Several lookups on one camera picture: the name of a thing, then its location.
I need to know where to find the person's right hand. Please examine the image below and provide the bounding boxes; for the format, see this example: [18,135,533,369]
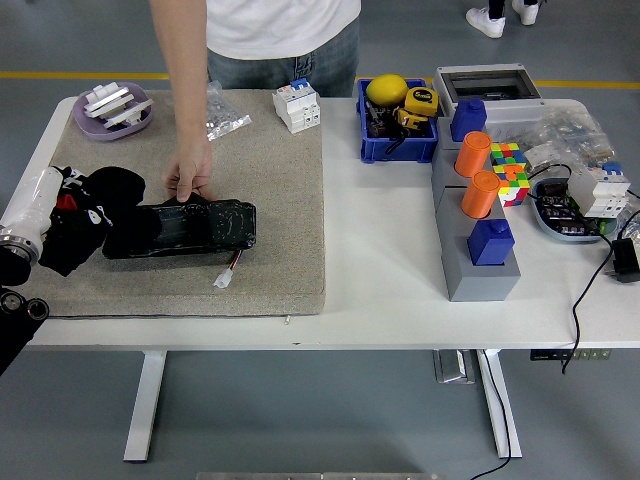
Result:
[163,134,215,204]

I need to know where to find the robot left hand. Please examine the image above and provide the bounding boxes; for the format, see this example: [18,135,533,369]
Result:
[0,166,115,237]

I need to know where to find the black table control panel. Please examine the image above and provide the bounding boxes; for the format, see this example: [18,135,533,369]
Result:
[529,348,613,362]

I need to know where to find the clear bag of metal screws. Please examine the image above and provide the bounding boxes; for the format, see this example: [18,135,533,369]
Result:
[164,80,252,142]

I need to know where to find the grey-brown mat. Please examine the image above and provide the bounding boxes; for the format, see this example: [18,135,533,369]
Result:
[27,88,329,319]

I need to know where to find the purple plastic tray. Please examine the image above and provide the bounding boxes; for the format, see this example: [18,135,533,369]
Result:
[71,81,154,142]

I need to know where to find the white circuit breaker blue switches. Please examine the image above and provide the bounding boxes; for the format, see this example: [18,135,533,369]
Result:
[567,160,632,219]
[271,77,322,135]

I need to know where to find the person's torso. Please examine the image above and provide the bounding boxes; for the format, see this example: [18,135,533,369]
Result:
[204,0,362,99]

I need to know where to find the dark brown tool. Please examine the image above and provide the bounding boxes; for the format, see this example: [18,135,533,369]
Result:
[366,99,401,141]

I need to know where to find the blue plastic bin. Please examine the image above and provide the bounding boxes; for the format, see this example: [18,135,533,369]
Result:
[355,77,440,164]

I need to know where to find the yellow round ball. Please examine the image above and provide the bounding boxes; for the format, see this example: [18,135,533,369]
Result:
[365,73,409,107]

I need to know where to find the white table leg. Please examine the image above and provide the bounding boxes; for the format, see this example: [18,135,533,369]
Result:
[474,348,524,460]
[123,349,168,463]

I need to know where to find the blue block with knob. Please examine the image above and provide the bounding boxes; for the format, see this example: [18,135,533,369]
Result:
[466,218,516,267]
[449,97,488,143]

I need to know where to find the orange cylinder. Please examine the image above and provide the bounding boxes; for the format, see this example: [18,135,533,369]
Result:
[453,131,494,178]
[460,169,501,220]

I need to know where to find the long grey block holder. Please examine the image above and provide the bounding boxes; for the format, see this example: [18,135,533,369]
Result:
[430,134,522,303]

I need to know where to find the colourful puzzle cube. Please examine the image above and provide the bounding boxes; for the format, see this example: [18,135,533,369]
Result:
[492,164,531,208]
[489,142,528,169]

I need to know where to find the grey electrical distribution box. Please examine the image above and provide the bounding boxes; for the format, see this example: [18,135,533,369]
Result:
[432,63,545,126]

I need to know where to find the white shoe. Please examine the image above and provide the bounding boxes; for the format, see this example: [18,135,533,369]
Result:
[465,6,506,40]
[510,0,540,26]

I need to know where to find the metal floor plate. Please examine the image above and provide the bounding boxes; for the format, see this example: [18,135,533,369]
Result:
[432,348,477,385]

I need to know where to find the blue-grey bowl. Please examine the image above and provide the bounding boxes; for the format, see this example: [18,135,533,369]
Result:
[529,177,619,245]

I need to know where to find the black circuit modules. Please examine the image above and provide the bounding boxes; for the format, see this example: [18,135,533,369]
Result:
[537,182,601,236]

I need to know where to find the clear bags of small parts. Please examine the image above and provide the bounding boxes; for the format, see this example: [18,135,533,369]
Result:
[519,107,617,174]

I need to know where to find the black power adapter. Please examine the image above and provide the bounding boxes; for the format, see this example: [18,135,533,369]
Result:
[604,238,640,285]

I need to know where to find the white plastic bracket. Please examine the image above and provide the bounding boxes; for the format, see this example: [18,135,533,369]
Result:
[84,82,135,120]
[102,97,155,129]

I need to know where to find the wire pigtail with white connector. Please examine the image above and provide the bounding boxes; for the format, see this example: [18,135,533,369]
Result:
[213,248,246,290]

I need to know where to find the black floor cable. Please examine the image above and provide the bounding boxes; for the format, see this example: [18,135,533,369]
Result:
[469,349,512,480]

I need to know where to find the black adapter cable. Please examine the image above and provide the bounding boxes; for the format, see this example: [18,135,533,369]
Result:
[527,162,640,375]

